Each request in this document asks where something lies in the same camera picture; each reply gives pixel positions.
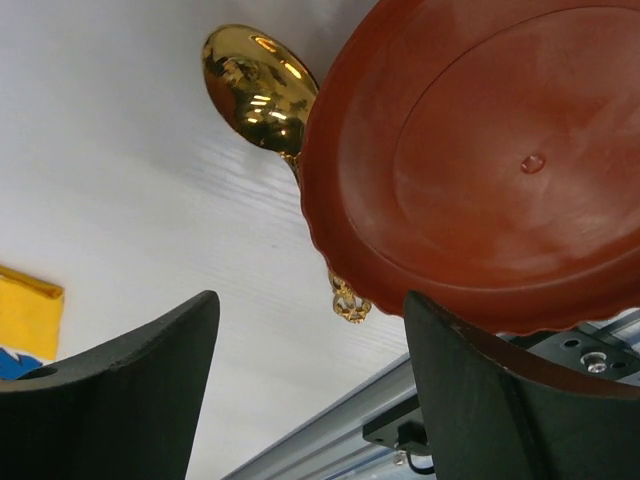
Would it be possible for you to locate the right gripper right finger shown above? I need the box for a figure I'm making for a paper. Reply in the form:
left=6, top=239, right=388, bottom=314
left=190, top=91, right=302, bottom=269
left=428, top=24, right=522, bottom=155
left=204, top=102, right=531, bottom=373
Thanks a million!
left=404, top=292, right=639, bottom=479

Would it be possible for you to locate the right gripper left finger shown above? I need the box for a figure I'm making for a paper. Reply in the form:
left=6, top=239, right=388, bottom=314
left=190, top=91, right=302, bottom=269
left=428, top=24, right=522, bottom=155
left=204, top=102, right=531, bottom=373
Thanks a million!
left=1, top=291, right=220, bottom=479

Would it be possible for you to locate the yellow Pikachu placemat cloth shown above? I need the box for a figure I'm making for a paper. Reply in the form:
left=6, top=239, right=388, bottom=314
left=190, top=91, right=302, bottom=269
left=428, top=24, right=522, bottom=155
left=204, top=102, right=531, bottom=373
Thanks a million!
left=1, top=266, right=65, bottom=380

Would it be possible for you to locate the red plate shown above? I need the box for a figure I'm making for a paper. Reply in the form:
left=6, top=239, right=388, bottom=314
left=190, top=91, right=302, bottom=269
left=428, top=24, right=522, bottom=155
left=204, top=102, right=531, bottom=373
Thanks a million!
left=301, top=1, right=639, bottom=334

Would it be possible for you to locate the gold spoon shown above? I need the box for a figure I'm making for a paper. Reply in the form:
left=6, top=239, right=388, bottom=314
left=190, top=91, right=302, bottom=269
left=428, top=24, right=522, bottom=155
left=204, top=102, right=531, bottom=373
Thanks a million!
left=201, top=23, right=373, bottom=326

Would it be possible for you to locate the aluminium mounting rail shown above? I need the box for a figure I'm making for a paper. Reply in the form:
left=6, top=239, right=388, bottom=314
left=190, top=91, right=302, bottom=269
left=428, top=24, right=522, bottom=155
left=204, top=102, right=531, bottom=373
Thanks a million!
left=228, top=308, right=639, bottom=479

